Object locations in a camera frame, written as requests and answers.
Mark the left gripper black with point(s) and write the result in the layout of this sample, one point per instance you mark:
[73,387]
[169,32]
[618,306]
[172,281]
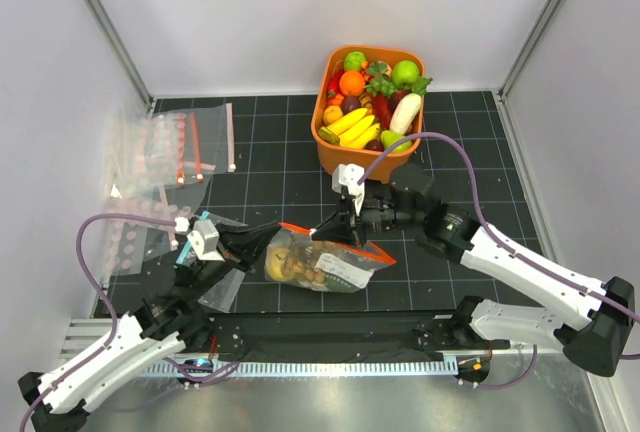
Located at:
[240,245]

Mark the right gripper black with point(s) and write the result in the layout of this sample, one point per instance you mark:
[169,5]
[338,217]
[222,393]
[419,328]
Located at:
[341,227]

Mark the yellow lemon toy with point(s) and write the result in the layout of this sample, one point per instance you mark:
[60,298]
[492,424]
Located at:
[276,266]

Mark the brown longan bunch toy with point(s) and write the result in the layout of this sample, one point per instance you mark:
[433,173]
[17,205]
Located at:
[300,267]

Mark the orange zipper clear bag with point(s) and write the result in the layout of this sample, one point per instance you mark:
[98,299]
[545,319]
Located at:
[354,264]

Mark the dark green avocado toy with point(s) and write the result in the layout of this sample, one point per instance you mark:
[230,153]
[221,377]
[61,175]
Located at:
[339,285]

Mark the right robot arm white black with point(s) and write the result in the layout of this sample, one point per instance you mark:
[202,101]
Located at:
[583,317]

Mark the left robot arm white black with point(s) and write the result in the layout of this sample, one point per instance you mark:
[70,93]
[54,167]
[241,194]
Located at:
[170,322]

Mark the blue zipper clear bag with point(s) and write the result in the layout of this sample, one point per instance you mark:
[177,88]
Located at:
[222,295]

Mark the red zipper clear bag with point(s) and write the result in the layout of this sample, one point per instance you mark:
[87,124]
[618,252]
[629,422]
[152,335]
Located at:
[189,163]

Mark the black grid mat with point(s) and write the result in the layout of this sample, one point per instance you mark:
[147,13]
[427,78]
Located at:
[279,177]

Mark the dark purple mangosteen toy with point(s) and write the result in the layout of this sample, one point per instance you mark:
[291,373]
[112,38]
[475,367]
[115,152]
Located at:
[375,146]

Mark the yellow banana bunch toy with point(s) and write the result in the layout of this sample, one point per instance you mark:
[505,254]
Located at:
[353,131]

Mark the green pear toy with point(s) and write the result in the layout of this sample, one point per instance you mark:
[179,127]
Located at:
[389,139]

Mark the small tangerine toy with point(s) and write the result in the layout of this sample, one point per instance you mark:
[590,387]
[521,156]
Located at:
[331,114]

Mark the red lobster toy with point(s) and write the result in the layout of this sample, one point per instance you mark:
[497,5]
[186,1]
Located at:
[382,111]

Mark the white radish toy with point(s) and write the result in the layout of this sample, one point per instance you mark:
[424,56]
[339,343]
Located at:
[405,112]

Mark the orange fruit toy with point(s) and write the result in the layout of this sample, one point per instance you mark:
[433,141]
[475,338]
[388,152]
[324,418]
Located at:
[352,83]

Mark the red chili toy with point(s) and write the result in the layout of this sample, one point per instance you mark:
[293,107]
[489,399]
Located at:
[333,86]

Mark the green grape bunch toy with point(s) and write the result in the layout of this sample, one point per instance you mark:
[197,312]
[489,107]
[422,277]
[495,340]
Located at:
[381,85]

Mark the green apple toy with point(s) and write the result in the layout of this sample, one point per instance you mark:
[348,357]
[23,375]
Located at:
[404,74]

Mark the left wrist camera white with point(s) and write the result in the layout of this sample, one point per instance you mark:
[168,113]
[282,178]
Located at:
[203,239]

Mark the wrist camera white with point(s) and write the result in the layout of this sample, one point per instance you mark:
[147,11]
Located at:
[203,239]
[346,181]

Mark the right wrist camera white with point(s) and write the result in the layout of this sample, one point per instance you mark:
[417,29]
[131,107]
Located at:
[346,181]

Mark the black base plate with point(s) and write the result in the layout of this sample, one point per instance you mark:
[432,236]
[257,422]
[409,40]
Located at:
[325,333]

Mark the grey slotted cable duct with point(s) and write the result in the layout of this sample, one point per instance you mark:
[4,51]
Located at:
[201,366]

